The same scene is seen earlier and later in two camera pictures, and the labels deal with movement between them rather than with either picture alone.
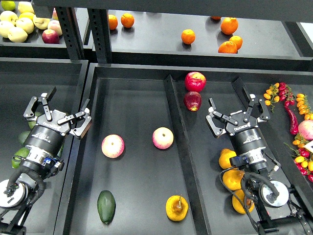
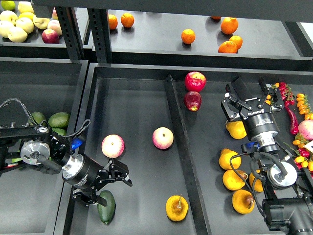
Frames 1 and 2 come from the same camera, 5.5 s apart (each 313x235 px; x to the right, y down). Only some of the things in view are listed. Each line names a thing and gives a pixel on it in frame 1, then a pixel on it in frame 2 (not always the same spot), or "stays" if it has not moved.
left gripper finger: x=80 y=131 → x=88 y=196
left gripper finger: x=29 y=114 → x=120 y=171
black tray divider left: x=194 y=193 stays
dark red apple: x=192 y=100 stays
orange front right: x=228 y=47 stays
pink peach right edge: x=305 y=129 stays
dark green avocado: x=106 y=205 stays
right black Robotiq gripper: x=245 y=133 → x=261 y=124
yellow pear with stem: x=176 y=207 stays
